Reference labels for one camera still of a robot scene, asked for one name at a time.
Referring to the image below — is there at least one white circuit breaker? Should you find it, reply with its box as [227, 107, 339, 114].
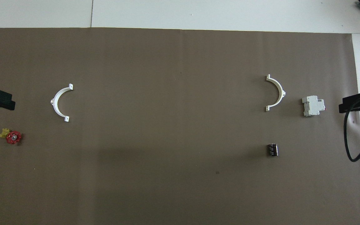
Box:
[302, 95, 326, 117]

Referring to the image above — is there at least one brown paper mat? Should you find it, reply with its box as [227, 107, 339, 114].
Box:
[0, 27, 360, 225]

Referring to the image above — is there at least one white half-ring pipe clamp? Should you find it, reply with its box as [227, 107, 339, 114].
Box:
[266, 74, 286, 112]
[50, 83, 74, 122]

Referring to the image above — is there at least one brass valve with red handwheel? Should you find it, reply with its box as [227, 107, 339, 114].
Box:
[0, 127, 22, 145]

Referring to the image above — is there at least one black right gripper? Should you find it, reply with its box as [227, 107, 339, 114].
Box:
[338, 91, 360, 116]

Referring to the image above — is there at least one black cylindrical capacitor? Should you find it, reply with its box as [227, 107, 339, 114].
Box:
[267, 143, 279, 157]

